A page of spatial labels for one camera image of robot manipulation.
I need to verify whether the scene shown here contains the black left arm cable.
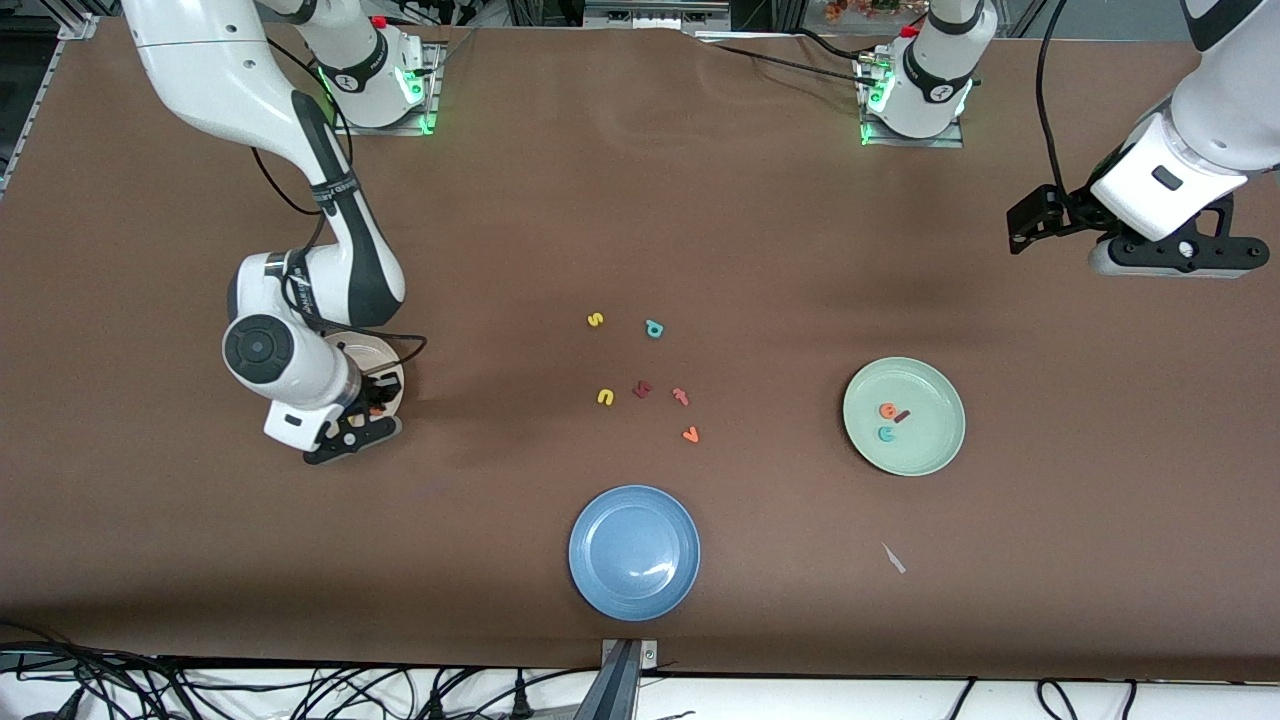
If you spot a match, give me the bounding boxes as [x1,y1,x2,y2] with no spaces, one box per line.
[1035,0,1097,201]

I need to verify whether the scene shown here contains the blue plate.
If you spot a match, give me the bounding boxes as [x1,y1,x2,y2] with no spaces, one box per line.
[568,485,702,622]

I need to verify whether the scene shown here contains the beige brown plate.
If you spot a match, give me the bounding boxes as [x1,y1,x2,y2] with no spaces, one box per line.
[322,332,406,426]

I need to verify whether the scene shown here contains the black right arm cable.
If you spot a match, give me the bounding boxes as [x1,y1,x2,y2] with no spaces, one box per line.
[250,35,429,379]

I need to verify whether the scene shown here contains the gray equipment box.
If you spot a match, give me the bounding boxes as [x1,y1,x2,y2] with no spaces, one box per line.
[585,0,731,31]

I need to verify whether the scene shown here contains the gray camera mount bracket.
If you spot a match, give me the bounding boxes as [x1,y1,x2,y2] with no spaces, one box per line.
[575,638,661,720]

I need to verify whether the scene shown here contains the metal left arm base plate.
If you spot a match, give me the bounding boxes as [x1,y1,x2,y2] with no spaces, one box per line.
[857,52,967,150]

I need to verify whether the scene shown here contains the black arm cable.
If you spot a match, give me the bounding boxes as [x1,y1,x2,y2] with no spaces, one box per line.
[1035,0,1097,201]
[250,35,429,379]

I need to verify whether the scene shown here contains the green plate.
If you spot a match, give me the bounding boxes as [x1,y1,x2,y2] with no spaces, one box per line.
[842,357,967,477]

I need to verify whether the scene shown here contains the brown table cover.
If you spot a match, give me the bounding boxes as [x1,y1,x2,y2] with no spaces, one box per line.
[0,18,1280,683]

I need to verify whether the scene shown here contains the aluminium frame profile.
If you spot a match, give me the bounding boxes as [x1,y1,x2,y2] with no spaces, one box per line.
[0,40,63,197]

